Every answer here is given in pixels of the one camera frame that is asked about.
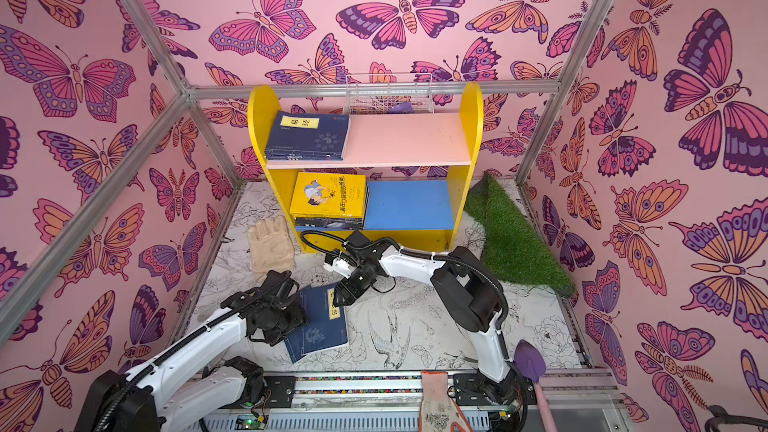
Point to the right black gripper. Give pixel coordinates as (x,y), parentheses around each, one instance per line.
(352,279)

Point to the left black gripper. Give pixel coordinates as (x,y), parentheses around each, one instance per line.
(299,320)

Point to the dark blue thread-bound book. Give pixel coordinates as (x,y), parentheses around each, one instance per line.
(325,327)

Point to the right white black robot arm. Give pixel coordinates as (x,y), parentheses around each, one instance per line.
(473,297)

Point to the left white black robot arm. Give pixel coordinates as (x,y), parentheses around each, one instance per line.
(164,393)

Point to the beige work glove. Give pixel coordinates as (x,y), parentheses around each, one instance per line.
(270,246)

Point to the yellow pink blue bookshelf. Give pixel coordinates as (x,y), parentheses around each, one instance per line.
(421,214)

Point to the green circuit board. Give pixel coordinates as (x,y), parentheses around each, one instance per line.
(250,422)

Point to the green artificial grass mat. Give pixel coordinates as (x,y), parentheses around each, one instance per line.
(514,251)

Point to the patterned red white glove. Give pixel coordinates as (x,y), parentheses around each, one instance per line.
(438,411)

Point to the purple spatula head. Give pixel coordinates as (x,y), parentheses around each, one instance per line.
(529,361)

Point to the white wire basket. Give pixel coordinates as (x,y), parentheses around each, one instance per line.
(382,92)

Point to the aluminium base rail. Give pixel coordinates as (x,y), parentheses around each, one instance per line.
(580,400)

